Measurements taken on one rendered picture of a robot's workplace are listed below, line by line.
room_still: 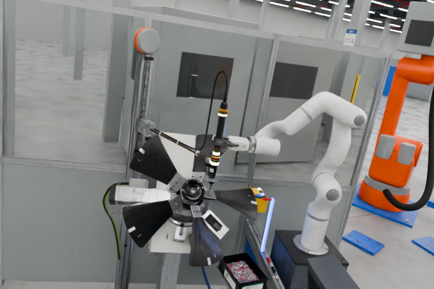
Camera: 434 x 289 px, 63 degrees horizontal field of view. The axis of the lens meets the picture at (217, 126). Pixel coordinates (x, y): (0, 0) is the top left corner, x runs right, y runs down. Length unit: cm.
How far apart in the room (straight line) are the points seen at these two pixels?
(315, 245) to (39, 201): 183
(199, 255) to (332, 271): 64
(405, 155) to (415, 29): 161
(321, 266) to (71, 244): 194
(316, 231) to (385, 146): 334
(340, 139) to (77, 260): 206
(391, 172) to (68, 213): 409
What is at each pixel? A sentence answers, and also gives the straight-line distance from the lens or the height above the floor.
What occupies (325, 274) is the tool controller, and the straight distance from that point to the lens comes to 139.
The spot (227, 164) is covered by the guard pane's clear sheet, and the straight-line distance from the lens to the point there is 259.
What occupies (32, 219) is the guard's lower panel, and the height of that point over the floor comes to 55.
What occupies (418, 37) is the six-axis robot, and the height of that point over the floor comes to 234.
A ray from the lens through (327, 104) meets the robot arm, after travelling 179.
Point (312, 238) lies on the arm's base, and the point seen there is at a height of 102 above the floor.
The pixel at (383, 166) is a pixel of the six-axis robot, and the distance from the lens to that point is 534.
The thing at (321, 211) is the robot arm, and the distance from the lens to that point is 196.
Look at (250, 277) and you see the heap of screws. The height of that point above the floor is 85.
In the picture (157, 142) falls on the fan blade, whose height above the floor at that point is 140.
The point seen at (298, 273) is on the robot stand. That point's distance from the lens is 199.
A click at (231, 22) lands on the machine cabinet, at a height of 215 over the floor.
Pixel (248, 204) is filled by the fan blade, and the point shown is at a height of 116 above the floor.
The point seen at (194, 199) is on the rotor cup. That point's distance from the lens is 178.
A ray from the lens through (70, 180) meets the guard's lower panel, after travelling 264.
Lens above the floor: 198
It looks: 14 degrees down
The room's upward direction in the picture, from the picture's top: 9 degrees clockwise
